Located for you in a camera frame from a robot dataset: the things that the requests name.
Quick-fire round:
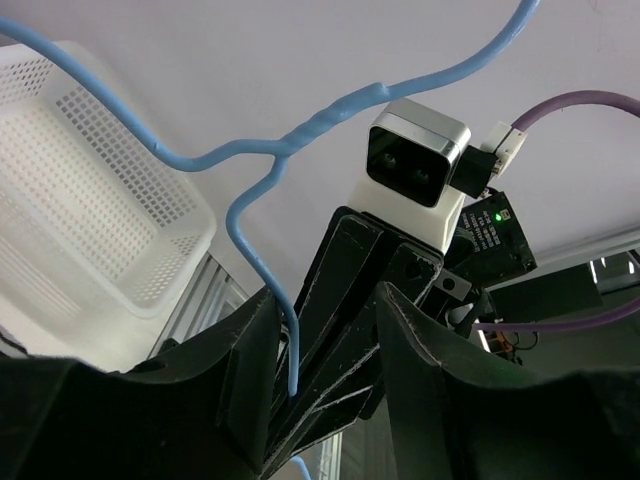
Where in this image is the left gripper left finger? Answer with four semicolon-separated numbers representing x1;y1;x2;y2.
1;291;280;479

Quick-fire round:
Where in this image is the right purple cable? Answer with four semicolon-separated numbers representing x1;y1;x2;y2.
473;89;640;333

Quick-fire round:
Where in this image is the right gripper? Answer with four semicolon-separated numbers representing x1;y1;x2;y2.
262;206;474;475

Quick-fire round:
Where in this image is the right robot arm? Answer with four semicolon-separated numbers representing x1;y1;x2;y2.
264;193;639;479

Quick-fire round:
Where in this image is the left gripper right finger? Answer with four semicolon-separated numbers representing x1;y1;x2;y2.
375;282;639;479

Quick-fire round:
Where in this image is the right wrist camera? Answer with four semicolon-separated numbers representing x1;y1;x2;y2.
347;98;527;254

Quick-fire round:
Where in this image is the blue wire trouser hanger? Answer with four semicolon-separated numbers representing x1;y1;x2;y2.
0;0;541;480

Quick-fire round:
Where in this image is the white plastic basket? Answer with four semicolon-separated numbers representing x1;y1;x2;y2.
1;44;217;371

